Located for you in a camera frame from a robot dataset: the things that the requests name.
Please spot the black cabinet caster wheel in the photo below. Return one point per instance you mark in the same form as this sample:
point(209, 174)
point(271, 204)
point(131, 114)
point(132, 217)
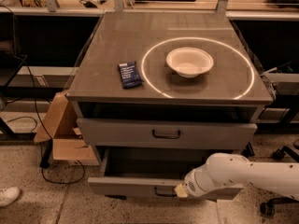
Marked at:
point(248, 151)

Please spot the blue snack bar wrapper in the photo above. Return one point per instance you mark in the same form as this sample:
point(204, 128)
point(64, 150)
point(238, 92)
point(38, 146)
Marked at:
point(130, 76)

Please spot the grey drawer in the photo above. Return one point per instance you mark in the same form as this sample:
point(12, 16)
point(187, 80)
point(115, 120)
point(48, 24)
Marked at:
point(165, 134)
point(144, 171)

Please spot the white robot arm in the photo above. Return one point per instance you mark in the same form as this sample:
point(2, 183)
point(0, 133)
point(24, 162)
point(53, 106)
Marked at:
point(223, 170)

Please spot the white sneaker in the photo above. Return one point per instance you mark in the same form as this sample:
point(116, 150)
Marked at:
point(9, 196)

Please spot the white paper bowl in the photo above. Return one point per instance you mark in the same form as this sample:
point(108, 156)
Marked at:
point(189, 62)

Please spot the grey top drawer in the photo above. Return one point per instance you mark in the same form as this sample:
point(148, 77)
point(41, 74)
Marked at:
point(165, 134)

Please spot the grey drawer cabinet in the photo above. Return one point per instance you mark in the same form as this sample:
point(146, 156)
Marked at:
point(230, 92)

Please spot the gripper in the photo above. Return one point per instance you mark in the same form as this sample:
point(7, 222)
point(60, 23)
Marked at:
point(193, 181)

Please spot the brown cardboard box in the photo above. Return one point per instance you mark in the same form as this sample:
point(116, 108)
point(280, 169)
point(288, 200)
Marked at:
point(60, 127)

